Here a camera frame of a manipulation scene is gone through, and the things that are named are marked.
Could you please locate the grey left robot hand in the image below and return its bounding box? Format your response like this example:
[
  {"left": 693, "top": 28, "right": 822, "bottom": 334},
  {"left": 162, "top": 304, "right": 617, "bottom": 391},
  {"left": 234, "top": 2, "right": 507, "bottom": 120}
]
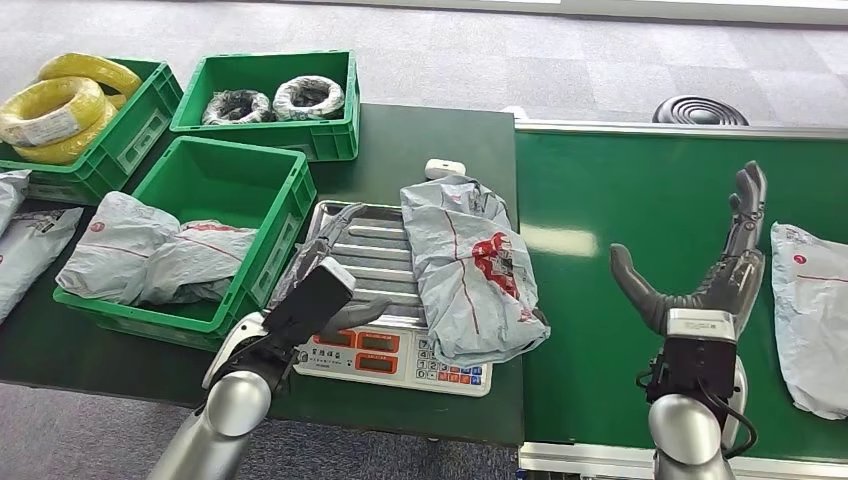
[{"left": 267, "top": 201, "right": 393, "bottom": 333}]

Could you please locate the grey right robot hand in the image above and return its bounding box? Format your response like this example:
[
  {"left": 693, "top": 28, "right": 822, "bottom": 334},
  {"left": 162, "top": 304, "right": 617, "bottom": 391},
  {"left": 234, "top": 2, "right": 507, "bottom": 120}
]
[{"left": 609, "top": 160, "right": 769, "bottom": 337}]

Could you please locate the grey package with red print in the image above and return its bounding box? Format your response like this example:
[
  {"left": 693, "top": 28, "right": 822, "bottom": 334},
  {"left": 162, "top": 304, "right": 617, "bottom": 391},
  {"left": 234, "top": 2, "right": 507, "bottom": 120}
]
[{"left": 400, "top": 175, "right": 552, "bottom": 368}]

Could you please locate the grey package with red circle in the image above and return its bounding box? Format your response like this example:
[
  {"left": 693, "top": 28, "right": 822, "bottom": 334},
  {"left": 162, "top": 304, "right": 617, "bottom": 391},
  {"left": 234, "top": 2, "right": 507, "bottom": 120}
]
[{"left": 770, "top": 223, "right": 848, "bottom": 422}]

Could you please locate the grey package with red line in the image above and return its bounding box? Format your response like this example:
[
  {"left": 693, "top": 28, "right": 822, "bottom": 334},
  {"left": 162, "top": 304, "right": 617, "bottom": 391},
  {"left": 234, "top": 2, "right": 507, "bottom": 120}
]
[{"left": 133, "top": 220, "right": 259, "bottom": 307}]

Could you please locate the green conveyor belt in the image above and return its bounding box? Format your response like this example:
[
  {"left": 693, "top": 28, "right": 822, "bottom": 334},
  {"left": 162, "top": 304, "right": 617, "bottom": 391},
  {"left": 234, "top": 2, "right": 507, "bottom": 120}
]
[{"left": 515, "top": 119, "right": 848, "bottom": 480}]

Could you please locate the grey package with red dot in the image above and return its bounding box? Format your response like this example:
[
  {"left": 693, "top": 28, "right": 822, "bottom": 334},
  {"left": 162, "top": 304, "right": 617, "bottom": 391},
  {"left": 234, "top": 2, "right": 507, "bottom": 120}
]
[{"left": 55, "top": 191, "right": 182, "bottom": 306}]

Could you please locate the grey package with black print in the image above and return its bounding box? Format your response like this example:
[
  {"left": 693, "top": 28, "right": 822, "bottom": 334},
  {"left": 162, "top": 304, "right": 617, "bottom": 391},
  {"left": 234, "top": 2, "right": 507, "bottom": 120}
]
[{"left": 0, "top": 207, "right": 85, "bottom": 326}]

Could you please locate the green crate holding packages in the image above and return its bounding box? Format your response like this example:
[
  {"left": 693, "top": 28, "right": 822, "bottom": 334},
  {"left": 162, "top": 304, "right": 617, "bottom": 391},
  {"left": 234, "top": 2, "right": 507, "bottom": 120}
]
[{"left": 52, "top": 135, "right": 318, "bottom": 352}]

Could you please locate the electronic scale with steel tray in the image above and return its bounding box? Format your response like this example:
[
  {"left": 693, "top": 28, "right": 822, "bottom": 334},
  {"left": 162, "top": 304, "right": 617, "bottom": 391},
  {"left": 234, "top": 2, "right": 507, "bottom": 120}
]
[{"left": 291, "top": 200, "right": 496, "bottom": 398}]

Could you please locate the small white device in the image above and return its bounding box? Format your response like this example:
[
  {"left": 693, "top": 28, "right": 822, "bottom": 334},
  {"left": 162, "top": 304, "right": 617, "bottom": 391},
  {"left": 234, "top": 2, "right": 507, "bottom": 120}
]
[{"left": 424, "top": 158, "right": 468, "bottom": 181}]

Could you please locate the green crate holding black coils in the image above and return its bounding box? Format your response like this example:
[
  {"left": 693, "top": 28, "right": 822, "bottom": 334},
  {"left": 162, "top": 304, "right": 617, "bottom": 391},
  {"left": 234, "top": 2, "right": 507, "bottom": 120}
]
[{"left": 170, "top": 50, "right": 362, "bottom": 164}]

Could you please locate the green crate holding yellow coils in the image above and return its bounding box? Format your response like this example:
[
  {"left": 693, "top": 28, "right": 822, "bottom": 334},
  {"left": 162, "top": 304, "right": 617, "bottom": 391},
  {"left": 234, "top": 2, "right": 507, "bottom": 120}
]
[{"left": 0, "top": 56, "right": 185, "bottom": 206}]

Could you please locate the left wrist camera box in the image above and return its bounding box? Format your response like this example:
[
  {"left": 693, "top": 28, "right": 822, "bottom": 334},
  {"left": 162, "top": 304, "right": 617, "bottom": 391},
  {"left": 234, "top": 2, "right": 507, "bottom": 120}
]
[{"left": 263, "top": 257, "right": 358, "bottom": 354}]

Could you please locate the black coiled hose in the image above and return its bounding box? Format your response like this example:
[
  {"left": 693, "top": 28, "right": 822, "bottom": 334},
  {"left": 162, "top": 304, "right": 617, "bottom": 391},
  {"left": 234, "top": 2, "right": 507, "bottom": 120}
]
[{"left": 651, "top": 95, "right": 751, "bottom": 127}]

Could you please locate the yellow wire coil with label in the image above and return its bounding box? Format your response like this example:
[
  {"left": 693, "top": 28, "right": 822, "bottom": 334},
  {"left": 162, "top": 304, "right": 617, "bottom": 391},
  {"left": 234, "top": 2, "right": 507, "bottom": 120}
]
[{"left": 0, "top": 76, "right": 109, "bottom": 148}]

